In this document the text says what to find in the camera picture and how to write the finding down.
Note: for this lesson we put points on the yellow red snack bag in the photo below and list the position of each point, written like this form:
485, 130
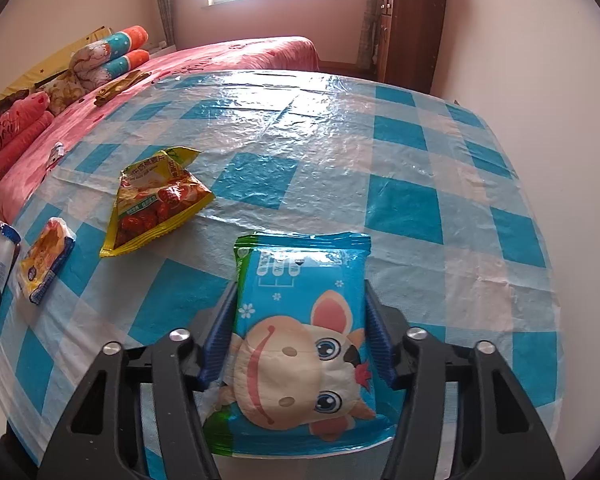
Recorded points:
150, 200

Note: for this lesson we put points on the small white snack packet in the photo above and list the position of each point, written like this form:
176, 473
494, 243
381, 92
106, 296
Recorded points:
56, 154

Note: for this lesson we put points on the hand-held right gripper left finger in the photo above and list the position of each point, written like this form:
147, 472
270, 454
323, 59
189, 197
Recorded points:
220, 330

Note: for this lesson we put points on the bed with pink printed blanket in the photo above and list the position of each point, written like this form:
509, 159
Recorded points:
220, 57

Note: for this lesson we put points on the orange teal bolster pillow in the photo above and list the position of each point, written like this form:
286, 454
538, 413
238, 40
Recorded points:
120, 40
120, 62

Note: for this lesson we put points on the gold foil wrapper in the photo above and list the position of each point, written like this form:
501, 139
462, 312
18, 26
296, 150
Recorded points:
120, 87

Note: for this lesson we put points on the grey patterned curtain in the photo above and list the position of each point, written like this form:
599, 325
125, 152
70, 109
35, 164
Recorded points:
165, 0
367, 35

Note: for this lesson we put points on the yellow bed headboard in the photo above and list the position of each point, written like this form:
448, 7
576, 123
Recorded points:
30, 72

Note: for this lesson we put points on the pink folded quilt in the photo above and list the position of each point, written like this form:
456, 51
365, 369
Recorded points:
10, 135

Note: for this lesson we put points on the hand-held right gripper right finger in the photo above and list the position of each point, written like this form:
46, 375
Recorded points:
380, 340

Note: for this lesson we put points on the brown wooden cabinet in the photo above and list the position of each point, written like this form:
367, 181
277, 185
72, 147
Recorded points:
415, 35

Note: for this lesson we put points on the small yellow blue packet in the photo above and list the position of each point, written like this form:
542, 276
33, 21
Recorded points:
45, 260

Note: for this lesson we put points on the blue cartoon wipes packet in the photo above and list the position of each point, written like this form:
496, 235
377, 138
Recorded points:
300, 310

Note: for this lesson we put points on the brown floral pillow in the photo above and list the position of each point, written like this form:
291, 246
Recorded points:
62, 92

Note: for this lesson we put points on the clear plastic bottle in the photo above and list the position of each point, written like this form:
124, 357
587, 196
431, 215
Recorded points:
0, 255

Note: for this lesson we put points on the blue checked plastic tablecloth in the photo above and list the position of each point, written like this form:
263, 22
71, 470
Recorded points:
330, 160

